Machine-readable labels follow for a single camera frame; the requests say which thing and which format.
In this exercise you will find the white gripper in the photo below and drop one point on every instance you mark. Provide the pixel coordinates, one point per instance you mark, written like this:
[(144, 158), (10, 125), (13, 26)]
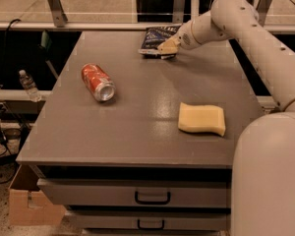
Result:
[(184, 37)]

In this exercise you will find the blue chip bag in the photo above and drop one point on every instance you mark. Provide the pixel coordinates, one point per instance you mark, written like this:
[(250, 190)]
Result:
[(154, 37)]

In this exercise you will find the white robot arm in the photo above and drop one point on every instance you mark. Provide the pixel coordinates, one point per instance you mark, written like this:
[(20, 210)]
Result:
[(263, 171)]

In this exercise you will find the yellow sponge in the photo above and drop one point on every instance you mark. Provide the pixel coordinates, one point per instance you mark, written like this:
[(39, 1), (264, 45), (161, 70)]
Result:
[(201, 119)]

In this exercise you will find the red soda can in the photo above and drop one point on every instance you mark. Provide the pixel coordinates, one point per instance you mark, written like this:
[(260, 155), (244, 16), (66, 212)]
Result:
[(98, 82)]

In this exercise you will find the clear plastic water bottle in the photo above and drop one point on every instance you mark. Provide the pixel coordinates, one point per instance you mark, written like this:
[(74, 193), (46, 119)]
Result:
[(29, 86)]

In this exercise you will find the top grey drawer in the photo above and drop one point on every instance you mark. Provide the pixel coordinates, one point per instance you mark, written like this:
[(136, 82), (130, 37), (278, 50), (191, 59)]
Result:
[(120, 193)]

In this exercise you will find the grey drawer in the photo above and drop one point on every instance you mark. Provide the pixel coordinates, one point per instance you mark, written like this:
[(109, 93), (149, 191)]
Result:
[(120, 193), (128, 220)]

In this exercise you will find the cardboard box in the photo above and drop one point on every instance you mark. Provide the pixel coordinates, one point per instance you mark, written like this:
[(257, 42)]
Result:
[(28, 206)]

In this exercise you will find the middle metal bracket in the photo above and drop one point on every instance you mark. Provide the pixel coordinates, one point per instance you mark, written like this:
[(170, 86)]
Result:
[(178, 11)]

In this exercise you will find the metal bracket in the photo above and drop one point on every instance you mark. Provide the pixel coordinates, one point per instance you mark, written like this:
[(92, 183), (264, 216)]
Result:
[(178, 11), (262, 9), (58, 15)]

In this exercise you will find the left metal bracket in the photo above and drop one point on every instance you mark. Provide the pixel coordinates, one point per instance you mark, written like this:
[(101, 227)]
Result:
[(58, 15)]

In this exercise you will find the right metal bracket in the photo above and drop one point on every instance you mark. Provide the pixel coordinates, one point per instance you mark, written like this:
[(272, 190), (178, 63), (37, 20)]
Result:
[(262, 9)]

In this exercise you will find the green handled tool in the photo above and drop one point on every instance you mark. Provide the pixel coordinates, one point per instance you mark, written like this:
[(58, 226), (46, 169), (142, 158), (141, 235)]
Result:
[(44, 46)]

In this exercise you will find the black top drawer handle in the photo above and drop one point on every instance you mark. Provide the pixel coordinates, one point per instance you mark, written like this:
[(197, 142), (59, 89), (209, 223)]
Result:
[(152, 199)]

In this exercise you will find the black drawer handle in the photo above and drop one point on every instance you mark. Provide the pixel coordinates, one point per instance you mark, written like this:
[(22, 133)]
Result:
[(150, 224), (152, 199)]

